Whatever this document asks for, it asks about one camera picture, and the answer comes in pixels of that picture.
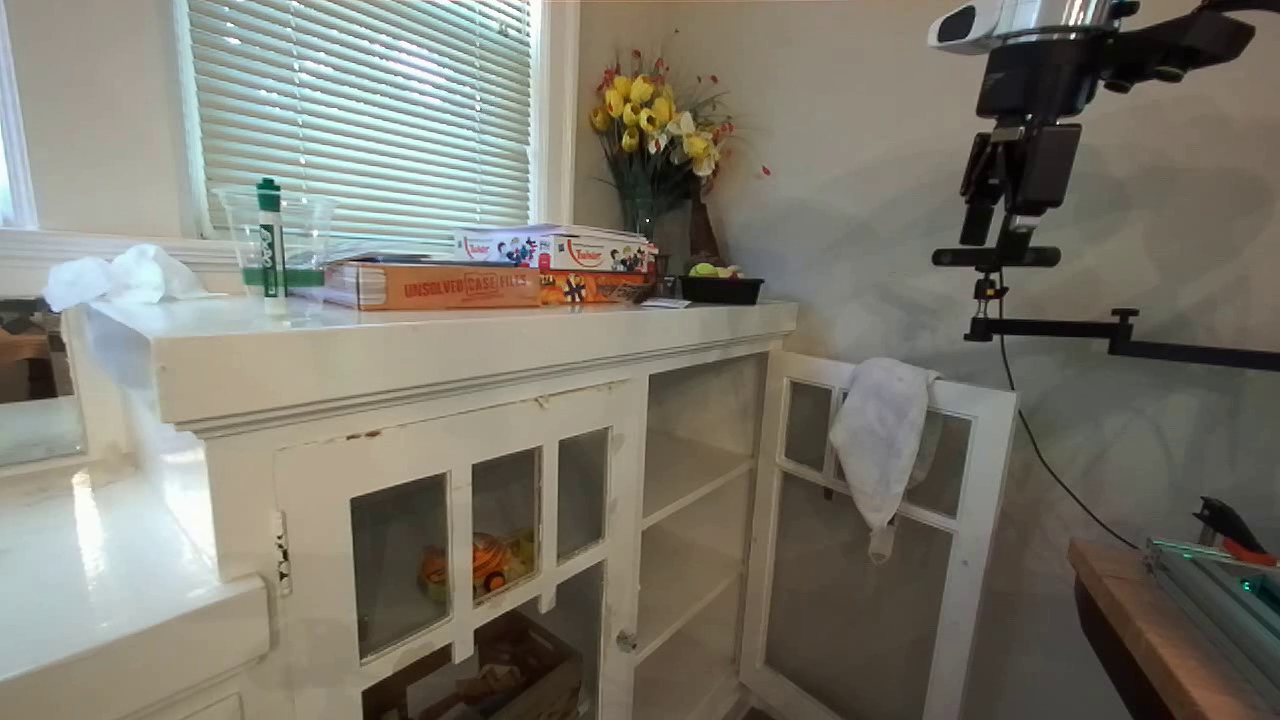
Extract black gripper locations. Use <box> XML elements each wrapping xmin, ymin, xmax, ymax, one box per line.
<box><xmin>961</xmin><ymin>124</ymin><xmax>1081</xmax><ymax>247</ymax></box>

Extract white terry cloth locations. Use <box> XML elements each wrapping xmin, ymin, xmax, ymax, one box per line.
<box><xmin>829</xmin><ymin>356</ymin><xmax>937</xmax><ymax>563</ymax></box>

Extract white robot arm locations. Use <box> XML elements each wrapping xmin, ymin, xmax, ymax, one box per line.
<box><xmin>930</xmin><ymin>0</ymin><xmax>1280</xmax><ymax>256</ymax></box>

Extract open white cabinet door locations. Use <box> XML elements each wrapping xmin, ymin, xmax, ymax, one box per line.
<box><xmin>739</xmin><ymin>352</ymin><xmax>1015</xmax><ymax>720</ymax></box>

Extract orange toy inside cabinet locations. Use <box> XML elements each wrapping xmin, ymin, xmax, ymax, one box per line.
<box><xmin>415</xmin><ymin>534</ymin><xmax>539</xmax><ymax>601</ymax></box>

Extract white glass-door cabinet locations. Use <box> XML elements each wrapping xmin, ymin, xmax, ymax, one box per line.
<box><xmin>89</xmin><ymin>299</ymin><xmax>798</xmax><ymax>720</ymax></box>

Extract low white drawer cabinet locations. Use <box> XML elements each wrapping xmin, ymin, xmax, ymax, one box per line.
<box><xmin>0</xmin><ymin>407</ymin><xmax>271</xmax><ymax>720</ymax></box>

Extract black bowl with fruit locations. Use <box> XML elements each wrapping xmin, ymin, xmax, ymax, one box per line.
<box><xmin>679</xmin><ymin>259</ymin><xmax>759</xmax><ymax>306</ymax></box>

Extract yellow flower bouquet in vase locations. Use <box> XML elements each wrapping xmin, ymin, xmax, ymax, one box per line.
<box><xmin>590</xmin><ymin>47</ymin><xmax>734</xmax><ymax>282</ymax></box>

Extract teal device on table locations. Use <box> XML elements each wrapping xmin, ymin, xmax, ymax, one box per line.
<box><xmin>1147</xmin><ymin>498</ymin><xmax>1280</xmax><ymax>682</ymax></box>

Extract wooden side table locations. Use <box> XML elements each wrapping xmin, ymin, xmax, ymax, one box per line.
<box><xmin>1068</xmin><ymin>541</ymin><xmax>1280</xmax><ymax>720</ymax></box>

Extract white window blinds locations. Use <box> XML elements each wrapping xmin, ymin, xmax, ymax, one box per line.
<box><xmin>184</xmin><ymin>0</ymin><xmax>538</xmax><ymax>247</ymax></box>

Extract crumpled white plastic bag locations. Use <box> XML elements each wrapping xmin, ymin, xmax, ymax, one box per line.
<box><xmin>44</xmin><ymin>244</ymin><xmax>199</xmax><ymax>311</ymax></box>

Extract black camera on boom arm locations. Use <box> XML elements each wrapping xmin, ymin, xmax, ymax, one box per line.
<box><xmin>930</xmin><ymin>239</ymin><xmax>1280</xmax><ymax>377</ymax></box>

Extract black camera cable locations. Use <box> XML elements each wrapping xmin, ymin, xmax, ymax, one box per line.
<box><xmin>993</xmin><ymin>334</ymin><xmax>1152</xmax><ymax>555</ymax></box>

